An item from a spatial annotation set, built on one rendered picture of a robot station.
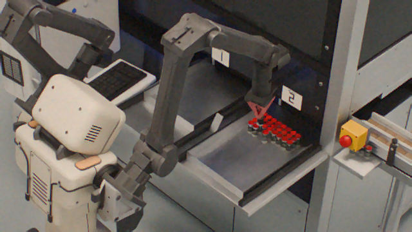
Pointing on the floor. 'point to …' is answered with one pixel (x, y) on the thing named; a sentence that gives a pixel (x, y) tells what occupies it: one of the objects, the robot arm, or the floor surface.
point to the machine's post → (337, 109)
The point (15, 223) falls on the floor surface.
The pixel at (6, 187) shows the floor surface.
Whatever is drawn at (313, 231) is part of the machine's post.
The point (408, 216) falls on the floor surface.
